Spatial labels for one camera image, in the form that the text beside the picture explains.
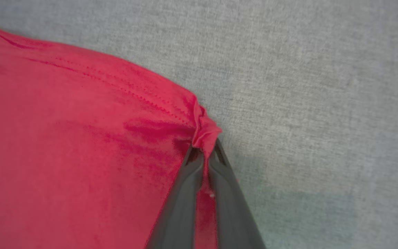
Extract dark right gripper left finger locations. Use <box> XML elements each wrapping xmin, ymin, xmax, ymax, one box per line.
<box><xmin>145</xmin><ymin>145</ymin><xmax>205</xmax><ymax>249</ymax></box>

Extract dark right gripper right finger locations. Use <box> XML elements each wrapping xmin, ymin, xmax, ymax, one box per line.
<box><xmin>207</xmin><ymin>138</ymin><xmax>267</xmax><ymax>249</ymax></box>

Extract red and white garment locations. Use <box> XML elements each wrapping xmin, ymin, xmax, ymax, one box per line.
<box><xmin>0</xmin><ymin>24</ymin><xmax>223</xmax><ymax>249</ymax></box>

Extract grey fabric sofa cushion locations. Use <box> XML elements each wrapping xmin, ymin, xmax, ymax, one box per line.
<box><xmin>0</xmin><ymin>0</ymin><xmax>398</xmax><ymax>249</ymax></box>

